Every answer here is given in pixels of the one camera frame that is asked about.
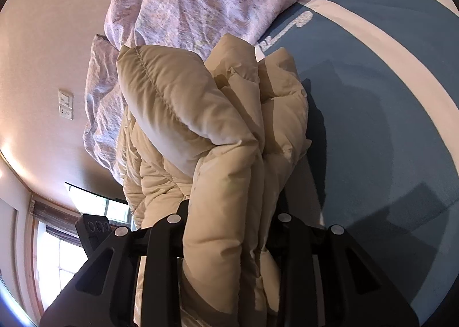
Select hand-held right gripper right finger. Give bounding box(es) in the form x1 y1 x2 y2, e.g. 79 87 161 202
265 212 420 327

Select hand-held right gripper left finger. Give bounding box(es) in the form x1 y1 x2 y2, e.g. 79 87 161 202
39 200 190 327

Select lilac duvet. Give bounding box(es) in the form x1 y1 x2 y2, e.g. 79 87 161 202
82 0 366 184

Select brown curtain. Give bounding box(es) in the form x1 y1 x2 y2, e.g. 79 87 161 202
30 195 84 245

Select white wall switch plate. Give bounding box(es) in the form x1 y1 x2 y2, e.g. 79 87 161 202
58 89 74 120

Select window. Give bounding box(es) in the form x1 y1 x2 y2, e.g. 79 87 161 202
32 181 134 315

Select beige puffer jacket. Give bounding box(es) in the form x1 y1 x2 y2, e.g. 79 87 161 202
116 34 312 327

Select blue white-striped bed sheet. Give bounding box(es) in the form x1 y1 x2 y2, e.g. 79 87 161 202
251 0 459 327

